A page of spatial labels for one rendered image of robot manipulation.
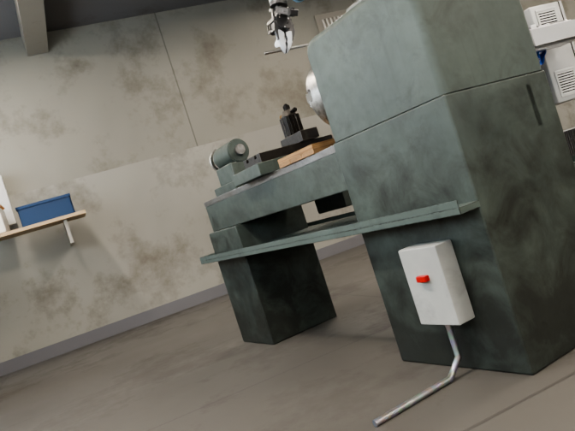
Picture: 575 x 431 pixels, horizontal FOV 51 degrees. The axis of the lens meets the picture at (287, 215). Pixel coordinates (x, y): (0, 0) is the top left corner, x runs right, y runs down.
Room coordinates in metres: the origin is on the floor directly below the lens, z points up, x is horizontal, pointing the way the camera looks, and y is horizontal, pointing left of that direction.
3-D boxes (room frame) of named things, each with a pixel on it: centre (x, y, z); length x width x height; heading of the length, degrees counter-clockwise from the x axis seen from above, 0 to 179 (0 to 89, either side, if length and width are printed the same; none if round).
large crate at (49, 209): (5.46, 2.08, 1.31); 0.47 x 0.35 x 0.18; 111
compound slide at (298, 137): (2.99, -0.17, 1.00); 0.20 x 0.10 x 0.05; 30
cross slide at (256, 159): (2.98, -0.10, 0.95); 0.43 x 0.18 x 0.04; 120
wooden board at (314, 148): (2.67, -0.26, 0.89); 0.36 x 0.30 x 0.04; 120
